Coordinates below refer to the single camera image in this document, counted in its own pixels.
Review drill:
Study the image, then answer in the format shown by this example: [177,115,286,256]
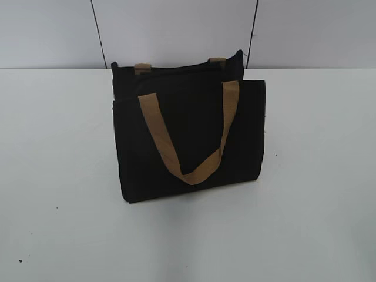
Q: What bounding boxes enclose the black tote bag tan handles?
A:
[111,51,266,203]

